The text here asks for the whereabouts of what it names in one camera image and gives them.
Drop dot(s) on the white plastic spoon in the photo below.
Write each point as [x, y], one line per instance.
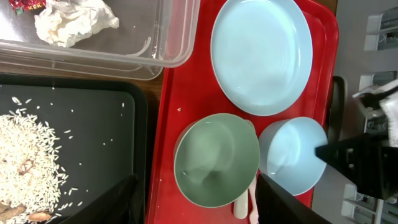
[242, 206]

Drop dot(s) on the white tissue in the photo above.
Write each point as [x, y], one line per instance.
[64, 23]

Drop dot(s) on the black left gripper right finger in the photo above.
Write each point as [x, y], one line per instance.
[276, 206]

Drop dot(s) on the clear plastic bin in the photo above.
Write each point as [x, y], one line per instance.
[152, 35]

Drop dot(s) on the black rectangular tray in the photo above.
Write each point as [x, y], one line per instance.
[101, 128]

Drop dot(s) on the light blue plate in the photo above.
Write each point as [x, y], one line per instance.
[261, 54]

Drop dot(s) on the red serving tray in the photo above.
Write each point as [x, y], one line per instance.
[190, 92]

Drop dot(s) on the grey dishwasher rack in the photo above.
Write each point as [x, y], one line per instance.
[367, 56]

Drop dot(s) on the red snack wrapper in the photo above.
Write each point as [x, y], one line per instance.
[20, 6]

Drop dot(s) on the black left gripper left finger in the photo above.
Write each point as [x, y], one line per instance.
[113, 207]

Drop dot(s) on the green bowl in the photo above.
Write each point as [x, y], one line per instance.
[215, 159]

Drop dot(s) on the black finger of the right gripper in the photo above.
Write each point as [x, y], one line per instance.
[367, 161]

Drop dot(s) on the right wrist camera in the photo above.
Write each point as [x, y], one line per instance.
[377, 101]

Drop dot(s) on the light blue bowl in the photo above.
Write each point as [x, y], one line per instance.
[288, 153]

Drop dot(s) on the white plastic fork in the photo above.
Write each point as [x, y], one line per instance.
[254, 214]

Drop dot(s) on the rice and food scraps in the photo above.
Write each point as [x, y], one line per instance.
[31, 179]

